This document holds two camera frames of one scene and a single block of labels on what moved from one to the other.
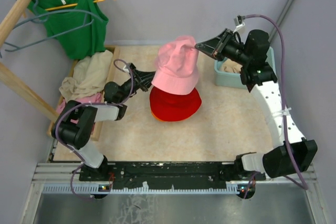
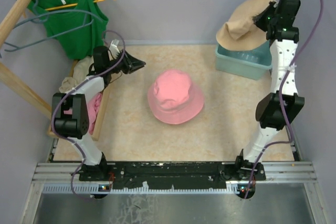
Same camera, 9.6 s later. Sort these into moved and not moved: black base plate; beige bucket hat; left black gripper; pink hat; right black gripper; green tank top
Moved: right black gripper; left black gripper; beige bucket hat; pink hat
Not moved: green tank top; black base plate
